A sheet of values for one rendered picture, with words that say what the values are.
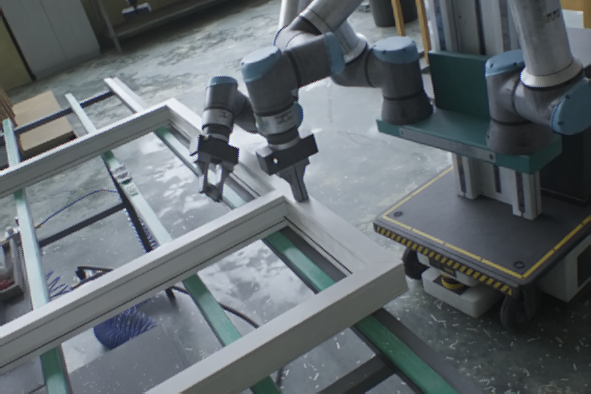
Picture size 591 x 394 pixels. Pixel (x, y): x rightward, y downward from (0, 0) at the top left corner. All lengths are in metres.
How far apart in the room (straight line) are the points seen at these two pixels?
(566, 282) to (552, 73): 0.85
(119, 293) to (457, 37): 1.37
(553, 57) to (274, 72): 0.71
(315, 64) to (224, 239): 0.46
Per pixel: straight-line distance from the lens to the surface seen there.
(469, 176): 2.31
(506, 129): 1.81
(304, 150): 1.31
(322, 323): 1.08
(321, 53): 1.25
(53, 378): 1.32
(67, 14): 8.47
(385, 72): 2.06
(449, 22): 2.07
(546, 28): 1.54
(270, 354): 1.06
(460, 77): 2.06
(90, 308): 1.39
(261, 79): 1.21
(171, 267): 1.39
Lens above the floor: 1.62
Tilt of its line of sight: 28 degrees down
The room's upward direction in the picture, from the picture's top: 17 degrees counter-clockwise
